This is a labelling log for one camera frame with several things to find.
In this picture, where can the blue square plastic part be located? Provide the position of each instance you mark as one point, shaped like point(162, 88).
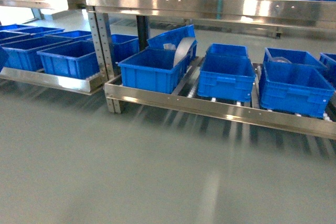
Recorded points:
point(3, 58)

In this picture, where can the blue bin front centre-left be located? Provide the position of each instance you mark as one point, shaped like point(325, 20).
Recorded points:
point(153, 70)

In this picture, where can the grey metal sheet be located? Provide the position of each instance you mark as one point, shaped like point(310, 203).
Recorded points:
point(182, 50)

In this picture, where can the tilted blue bin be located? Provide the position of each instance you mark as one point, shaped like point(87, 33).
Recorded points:
point(171, 37)

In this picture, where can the blue bin front centre-right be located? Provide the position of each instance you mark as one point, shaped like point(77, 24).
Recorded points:
point(226, 77)

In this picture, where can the blue bin centre-right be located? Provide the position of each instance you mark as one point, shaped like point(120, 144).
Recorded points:
point(226, 77)
point(227, 50)

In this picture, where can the blue bin rear centre-right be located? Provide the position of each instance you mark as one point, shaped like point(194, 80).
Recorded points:
point(227, 50)

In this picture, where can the blue bin left rack front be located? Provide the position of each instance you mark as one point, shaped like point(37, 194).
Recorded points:
point(75, 60)

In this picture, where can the blue bin rack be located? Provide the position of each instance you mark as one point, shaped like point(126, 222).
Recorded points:
point(75, 60)
point(23, 54)

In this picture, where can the blue bin rear right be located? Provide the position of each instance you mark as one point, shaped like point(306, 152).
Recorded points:
point(294, 56)

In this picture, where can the blue bin front right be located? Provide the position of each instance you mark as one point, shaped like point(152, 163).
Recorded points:
point(294, 88)

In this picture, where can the left stainless steel rack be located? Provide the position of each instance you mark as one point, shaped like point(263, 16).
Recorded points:
point(99, 29)

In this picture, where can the blue bin far right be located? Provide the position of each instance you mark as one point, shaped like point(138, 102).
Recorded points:
point(329, 61)

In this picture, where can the stainless steel flow rack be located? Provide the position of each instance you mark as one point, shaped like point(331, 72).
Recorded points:
point(278, 13)

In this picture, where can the blue bin behind post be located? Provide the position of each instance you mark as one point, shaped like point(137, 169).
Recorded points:
point(124, 46)

